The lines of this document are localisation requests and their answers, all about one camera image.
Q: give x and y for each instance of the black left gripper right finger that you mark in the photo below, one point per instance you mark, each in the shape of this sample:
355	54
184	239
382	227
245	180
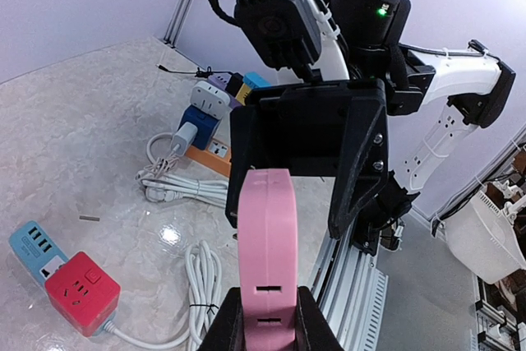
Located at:
312	332

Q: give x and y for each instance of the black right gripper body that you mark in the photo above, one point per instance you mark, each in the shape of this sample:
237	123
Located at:
324	128

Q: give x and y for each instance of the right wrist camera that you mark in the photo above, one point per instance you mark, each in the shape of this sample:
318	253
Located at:
284	33

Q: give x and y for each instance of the blue cube adapter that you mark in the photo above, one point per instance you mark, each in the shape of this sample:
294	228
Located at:
206	126

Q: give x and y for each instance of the pink plug adapter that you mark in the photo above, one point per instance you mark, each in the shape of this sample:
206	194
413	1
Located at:
268	259

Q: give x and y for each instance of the light blue power strip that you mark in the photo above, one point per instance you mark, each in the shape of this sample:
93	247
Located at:
38	253

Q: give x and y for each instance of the purple power strip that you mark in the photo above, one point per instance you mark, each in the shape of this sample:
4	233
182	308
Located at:
221	80

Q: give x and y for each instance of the light blue small adapter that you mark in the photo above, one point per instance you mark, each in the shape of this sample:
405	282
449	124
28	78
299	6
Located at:
254	81

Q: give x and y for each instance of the white plug adapter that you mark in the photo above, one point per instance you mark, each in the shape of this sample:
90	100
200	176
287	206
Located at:
209	99

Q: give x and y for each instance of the white usb charger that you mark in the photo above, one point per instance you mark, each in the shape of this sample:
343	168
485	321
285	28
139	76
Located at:
183	138

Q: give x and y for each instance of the aluminium front frame rail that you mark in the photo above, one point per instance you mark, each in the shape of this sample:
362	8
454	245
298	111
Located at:
350	292

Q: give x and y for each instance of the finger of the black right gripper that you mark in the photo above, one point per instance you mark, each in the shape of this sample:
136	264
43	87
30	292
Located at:
246	153
362	163

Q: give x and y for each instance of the white plastic bin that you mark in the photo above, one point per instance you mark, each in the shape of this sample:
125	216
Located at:
482	238

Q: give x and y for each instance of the orange power strip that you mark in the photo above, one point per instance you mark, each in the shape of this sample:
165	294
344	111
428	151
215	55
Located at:
216	157

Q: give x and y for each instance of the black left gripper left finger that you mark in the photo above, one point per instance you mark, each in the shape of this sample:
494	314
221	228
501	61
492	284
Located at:
226	332

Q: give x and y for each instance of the red cube socket adapter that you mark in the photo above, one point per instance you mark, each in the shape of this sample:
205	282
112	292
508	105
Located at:
83	293

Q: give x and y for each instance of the yellow black plug adapter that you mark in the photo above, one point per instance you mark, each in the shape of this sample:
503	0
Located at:
237	89

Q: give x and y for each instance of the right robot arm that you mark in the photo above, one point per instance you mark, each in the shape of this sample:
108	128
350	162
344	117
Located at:
433	98

